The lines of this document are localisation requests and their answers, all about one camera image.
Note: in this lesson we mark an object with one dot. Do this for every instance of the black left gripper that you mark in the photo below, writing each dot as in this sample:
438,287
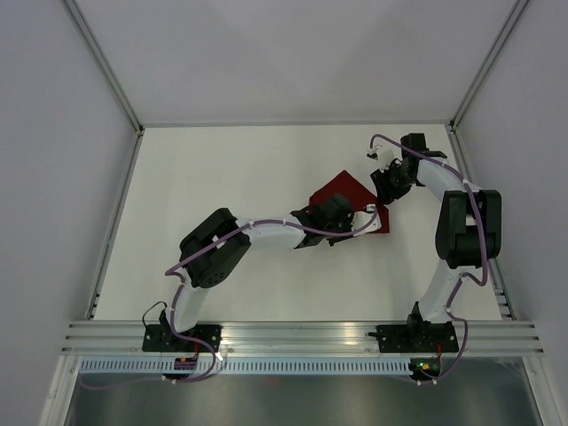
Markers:
348,220

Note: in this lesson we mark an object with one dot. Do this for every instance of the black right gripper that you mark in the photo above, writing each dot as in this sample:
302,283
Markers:
385,193

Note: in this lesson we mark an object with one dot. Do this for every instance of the dark red cloth napkin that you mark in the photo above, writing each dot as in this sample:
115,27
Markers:
357,194

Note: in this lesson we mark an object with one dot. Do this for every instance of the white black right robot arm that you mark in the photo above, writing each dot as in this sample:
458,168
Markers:
468,235

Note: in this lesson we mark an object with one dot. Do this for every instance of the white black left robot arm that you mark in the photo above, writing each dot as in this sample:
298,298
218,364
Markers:
210,253

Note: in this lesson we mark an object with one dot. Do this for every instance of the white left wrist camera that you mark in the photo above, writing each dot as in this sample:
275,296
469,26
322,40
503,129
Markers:
366,221

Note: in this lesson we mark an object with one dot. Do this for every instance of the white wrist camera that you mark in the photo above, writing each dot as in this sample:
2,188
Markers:
383,157
366,221

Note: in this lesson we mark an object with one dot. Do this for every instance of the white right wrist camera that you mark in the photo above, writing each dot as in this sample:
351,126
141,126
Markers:
383,157

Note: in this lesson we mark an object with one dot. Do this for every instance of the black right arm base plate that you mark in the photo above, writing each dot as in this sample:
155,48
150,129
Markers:
419,339

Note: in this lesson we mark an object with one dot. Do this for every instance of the right aluminium side rail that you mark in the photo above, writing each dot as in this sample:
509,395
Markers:
486,208

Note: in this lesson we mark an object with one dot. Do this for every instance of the aluminium side rail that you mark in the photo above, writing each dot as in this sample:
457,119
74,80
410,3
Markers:
486,208
115,218

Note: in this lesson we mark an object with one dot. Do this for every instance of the left aluminium side rail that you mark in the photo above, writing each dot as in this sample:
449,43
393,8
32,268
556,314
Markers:
115,218

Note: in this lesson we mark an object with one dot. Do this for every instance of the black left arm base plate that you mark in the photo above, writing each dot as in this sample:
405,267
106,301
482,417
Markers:
159,338

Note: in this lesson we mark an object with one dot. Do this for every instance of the right aluminium frame post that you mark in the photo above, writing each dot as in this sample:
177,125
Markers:
508,27

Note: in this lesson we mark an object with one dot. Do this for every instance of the aluminium frame post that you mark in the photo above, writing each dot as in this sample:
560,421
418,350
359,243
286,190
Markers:
508,27
83,28

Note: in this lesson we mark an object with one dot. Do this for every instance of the aluminium front rail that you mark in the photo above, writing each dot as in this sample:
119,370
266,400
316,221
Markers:
500,338

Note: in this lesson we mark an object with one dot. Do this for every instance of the white slotted cable duct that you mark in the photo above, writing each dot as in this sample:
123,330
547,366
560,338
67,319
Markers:
247,366

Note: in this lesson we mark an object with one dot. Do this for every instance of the left aluminium frame post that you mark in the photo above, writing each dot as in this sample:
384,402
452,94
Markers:
83,28

